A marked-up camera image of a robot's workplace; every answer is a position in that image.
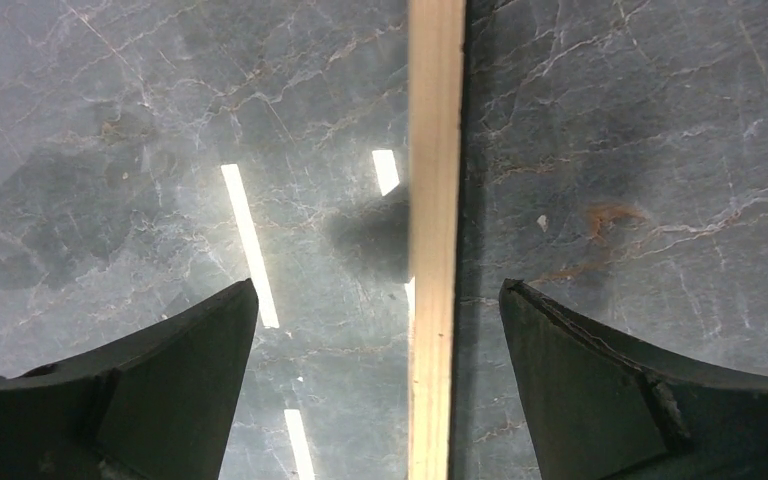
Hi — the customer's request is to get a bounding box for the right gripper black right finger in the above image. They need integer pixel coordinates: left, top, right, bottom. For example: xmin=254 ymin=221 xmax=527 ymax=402
xmin=499 ymin=279 xmax=768 ymax=479

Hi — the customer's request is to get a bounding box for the clear acrylic sheet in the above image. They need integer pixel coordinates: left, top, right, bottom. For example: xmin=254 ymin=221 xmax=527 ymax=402
xmin=0 ymin=0 xmax=418 ymax=480

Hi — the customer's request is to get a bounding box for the wooden picture frame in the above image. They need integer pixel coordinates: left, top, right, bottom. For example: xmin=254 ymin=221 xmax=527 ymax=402
xmin=0 ymin=0 xmax=468 ymax=480

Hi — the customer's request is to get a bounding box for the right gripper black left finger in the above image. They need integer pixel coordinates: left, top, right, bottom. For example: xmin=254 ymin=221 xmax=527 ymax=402
xmin=0 ymin=280 xmax=259 ymax=479

